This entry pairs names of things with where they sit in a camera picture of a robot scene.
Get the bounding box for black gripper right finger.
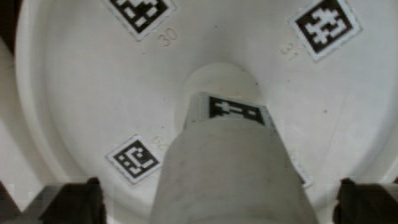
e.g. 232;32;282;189
332;178;398;224

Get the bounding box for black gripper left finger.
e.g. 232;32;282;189
39;177;106;224

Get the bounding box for white cylindrical table leg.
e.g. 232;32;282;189
147;91;318;224

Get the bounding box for white round table top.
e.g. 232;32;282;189
16;0;398;224

